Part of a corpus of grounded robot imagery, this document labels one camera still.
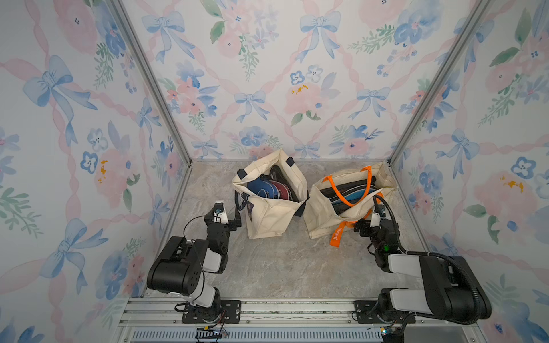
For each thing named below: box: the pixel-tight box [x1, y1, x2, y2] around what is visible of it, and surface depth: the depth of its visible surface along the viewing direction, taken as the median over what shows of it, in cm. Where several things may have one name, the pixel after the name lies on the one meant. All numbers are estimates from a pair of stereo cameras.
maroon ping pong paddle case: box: [269, 180, 290, 201], surface depth 91 cm
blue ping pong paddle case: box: [247, 177, 281, 200], surface depth 91 cm
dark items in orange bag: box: [319, 175, 378, 216], surface depth 87 cm
